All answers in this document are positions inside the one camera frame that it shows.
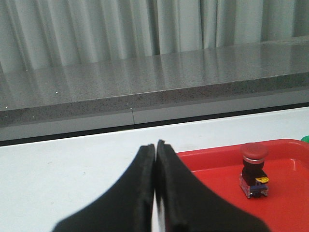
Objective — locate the grey pleated curtain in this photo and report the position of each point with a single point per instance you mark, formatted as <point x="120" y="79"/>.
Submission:
<point x="37" y="34"/>

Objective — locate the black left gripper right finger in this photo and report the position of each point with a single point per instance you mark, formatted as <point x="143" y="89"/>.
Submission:
<point x="185" y="204"/>

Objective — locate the red plastic tray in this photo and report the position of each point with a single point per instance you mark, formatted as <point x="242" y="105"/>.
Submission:
<point x="286" y="207"/>

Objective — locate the green plastic tray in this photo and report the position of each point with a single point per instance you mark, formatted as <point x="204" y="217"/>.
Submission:
<point x="305" y="139"/>

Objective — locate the grey stone counter ledge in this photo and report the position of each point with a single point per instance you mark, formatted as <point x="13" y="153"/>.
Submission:
<point x="131" y="93"/>

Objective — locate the red mushroom push button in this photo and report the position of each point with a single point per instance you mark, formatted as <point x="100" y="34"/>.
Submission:
<point x="253" y="180"/>

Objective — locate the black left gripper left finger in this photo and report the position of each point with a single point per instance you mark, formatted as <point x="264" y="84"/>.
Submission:
<point x="126" y="206"/>

